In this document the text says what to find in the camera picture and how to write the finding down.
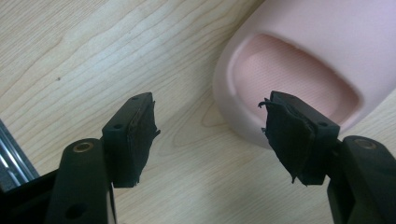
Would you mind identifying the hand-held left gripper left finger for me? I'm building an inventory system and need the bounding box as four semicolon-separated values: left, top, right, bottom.
102;91;162;189

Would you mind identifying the pink slipper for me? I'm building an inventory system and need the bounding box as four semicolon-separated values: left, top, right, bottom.
213;0;396;149

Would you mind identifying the metal floor rail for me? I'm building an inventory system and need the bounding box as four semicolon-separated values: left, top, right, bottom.
0;119;40;192

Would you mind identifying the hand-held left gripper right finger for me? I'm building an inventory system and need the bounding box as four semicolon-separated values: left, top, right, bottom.
257;91;341;187

